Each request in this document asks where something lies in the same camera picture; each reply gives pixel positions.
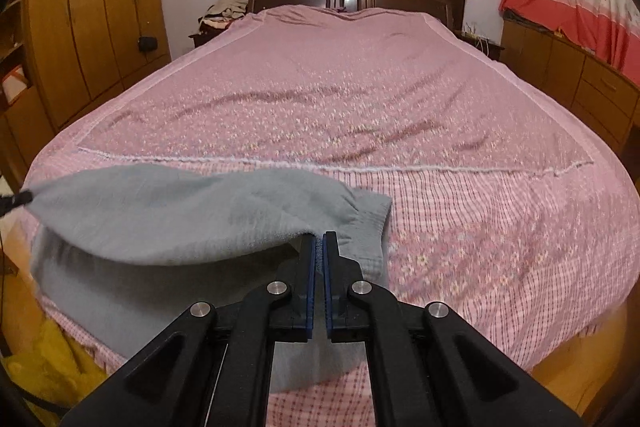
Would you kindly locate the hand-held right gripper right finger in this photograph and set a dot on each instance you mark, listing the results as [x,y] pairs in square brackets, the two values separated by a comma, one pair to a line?
[327,287]

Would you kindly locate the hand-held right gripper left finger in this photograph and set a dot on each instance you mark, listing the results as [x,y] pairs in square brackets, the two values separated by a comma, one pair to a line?
[311,287]

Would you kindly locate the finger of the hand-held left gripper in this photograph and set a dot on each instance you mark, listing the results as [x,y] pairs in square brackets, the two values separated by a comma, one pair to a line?
[15,201]

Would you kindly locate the red and white box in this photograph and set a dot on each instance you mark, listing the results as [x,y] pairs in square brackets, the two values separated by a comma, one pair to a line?
[17,84]

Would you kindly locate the yellow plastic bag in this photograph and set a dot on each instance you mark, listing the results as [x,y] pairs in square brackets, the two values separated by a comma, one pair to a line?
[45,367]

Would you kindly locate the pink floral bedspread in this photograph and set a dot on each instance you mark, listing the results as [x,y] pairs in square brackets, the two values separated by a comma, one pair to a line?
[400,132]

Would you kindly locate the small black device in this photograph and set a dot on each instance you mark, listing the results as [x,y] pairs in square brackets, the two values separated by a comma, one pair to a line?
[146,44]

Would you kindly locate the wooden wardrobe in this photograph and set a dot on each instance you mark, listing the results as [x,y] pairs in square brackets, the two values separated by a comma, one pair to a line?
[90,7]

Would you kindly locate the dark wooden nightstand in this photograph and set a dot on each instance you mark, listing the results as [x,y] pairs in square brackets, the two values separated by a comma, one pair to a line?
[492,51]
[200,41]

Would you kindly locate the pile of clothes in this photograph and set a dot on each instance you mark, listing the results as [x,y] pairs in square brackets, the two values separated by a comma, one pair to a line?
[225,9]

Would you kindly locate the low wooden drawer cabinet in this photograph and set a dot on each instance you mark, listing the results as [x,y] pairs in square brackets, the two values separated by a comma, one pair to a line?
[550,62]

